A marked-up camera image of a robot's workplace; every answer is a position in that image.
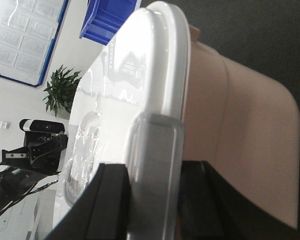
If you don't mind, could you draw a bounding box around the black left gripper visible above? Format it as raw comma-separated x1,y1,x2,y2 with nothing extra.
0,134,68,175

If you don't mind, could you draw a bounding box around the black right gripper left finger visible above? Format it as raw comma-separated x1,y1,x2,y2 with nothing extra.
47,163,130,240

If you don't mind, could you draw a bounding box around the blue plastic bin on wall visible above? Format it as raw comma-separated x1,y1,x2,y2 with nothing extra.
79,0,141,46

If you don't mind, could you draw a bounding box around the green potted plant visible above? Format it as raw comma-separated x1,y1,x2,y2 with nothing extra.
42,65,82,118

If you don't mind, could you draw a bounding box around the wall power socket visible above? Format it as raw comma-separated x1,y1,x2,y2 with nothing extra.
0,121,11,130

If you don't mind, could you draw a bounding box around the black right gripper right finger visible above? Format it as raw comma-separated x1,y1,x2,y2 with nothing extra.
177,160,300,240

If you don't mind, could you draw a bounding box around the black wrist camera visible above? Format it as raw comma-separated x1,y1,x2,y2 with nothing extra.
19,119,65,134

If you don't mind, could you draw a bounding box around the blue framed notice board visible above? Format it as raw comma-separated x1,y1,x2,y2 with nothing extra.
0,0,69,88

